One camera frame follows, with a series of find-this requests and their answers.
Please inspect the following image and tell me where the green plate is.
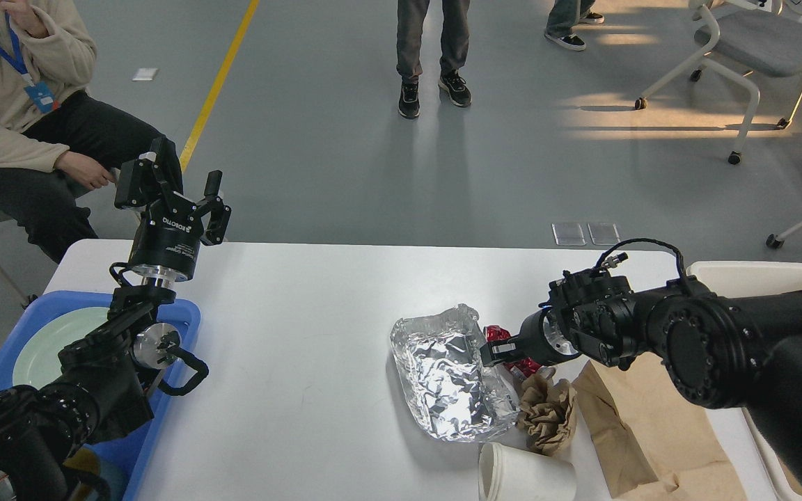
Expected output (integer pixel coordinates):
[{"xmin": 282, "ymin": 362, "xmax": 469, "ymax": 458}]
[{"xmin": 12, "ymin": 307, "xmax": 109, "ymax": 389}]

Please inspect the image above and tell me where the aluminium foil tray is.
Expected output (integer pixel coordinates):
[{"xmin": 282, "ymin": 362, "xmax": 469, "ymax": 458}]
[{"xmin": 389, "ymin": 304, "xmax": 519, "ymax": 442}]

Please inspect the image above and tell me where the crushed red can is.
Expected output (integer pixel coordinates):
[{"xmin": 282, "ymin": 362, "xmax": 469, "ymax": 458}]
[{"xmin": 484, "ymin": 326, "xmax": 556, "ymax": 383}]

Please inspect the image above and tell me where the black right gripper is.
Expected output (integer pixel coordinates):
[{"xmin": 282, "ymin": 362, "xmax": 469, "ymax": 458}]
[{"xmin": 478, "ymin": 308, "xmax": 579, "ymax": 367}]

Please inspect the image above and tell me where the white chair leg right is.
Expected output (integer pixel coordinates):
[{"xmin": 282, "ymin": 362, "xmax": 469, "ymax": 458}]
[{"xmin": 766, "ymin": 220, "xmax": 802, "ymax": 248}]

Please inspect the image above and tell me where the white plastic bin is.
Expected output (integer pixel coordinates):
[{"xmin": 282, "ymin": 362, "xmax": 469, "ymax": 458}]
[{"xmin": 689, "ymin": 261, "xmax": 802, "ymax": 500}]

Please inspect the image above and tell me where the person in beige sweater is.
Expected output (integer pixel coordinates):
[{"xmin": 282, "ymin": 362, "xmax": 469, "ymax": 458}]
[{"xmin": 0, "ymin": 1, "xmax": 160, "ymax": 262}]

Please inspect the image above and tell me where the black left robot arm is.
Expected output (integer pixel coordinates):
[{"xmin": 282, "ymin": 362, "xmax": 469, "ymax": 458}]
[{"xmin": 0, "ymin": 137, "xmax": 231, "ymax": 500}]

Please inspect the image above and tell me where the person in black sneakers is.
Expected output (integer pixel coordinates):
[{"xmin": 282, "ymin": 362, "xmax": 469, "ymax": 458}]
[{"xmin": 396, "ymin": 0, "xmax": 473, "ymax": 120}]

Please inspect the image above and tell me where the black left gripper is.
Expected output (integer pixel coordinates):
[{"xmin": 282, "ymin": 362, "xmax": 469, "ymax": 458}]
[{"xmin": 114, "ymin": 136, "xmax": 232, "ymax": 282}]

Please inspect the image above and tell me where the person in blue jeans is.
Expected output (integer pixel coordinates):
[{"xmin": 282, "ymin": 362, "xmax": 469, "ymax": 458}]
[{"xmin": 544, "ymin": 0, "xmax": 605, "ymax": 51}]

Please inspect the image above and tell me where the blue plastic tray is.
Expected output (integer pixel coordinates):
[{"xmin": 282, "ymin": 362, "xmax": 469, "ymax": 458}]
[{"xmin": 0, "ymin": 290, "xmax": 202, "ymax": 501}]

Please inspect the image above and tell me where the white paper cup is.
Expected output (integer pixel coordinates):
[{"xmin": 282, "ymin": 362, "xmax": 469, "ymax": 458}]
[{"xmin": 478, "ymin": 442, "xmax": 576, "ymax": 500}]

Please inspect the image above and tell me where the dark teal mug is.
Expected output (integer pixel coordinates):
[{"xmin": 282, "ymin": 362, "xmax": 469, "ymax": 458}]
[{"xmin": 63, "ymin": 447, "xmax": 128, "ymax": 500}]

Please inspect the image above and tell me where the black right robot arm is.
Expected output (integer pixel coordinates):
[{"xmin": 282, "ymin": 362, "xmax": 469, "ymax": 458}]
[{"xmin": 480, "ymin": 244, "xmax": 802, "ymax": 485}]

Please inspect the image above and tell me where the crumpled brown paper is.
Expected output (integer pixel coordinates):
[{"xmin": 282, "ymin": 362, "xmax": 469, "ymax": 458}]
[{"xmin": 516, "ymin": 374, "xmax": 576, "ymax": 456}]

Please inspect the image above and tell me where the grey office chair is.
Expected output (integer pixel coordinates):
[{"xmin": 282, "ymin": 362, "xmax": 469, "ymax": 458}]
[{"xmin": 634, "ymin": 1, "xmax": 802, "ymax": 165}]

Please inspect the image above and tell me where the brown paper bag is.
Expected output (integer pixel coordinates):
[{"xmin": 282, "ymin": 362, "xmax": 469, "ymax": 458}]
[{"xmin": 574, "ymin": 353, "xmax": 747, "ymax": 500}]

